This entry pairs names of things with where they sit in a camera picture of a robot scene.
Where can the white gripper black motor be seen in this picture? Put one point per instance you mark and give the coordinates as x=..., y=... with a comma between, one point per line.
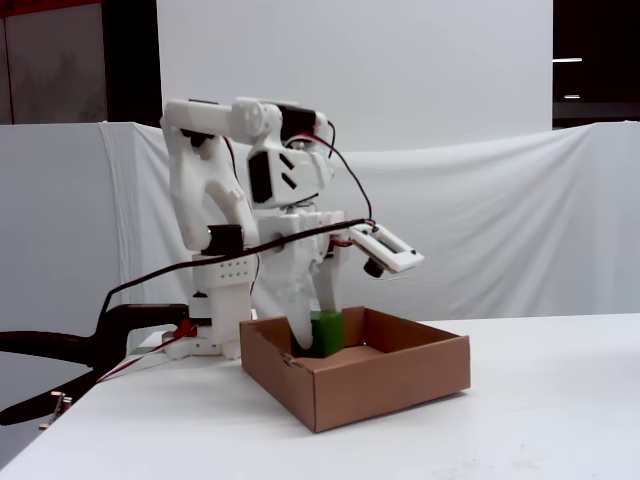
x=292, y=250

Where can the green cube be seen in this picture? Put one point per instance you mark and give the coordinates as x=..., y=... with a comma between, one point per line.
x=330, y=335

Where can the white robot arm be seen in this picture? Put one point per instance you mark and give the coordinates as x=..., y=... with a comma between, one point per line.
x=200, y=165

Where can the brown cardboard box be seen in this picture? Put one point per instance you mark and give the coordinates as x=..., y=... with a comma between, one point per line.
x=380, y=395

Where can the white draped cloth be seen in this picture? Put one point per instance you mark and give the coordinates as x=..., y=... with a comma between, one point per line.
x=450, y=225

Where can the white backdrop panel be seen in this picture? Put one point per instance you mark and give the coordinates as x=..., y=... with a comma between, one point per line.
x=350, y=60

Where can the white partition panel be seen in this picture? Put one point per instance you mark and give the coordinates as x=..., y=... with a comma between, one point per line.
x=50, y=225

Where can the table clamp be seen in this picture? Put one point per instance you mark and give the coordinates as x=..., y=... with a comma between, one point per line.
x=60, y=405

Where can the grey metal door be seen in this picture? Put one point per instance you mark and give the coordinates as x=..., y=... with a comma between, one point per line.
x=55, y=65

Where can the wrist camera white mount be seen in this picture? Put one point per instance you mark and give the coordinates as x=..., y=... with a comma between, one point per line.
x=367, y=245

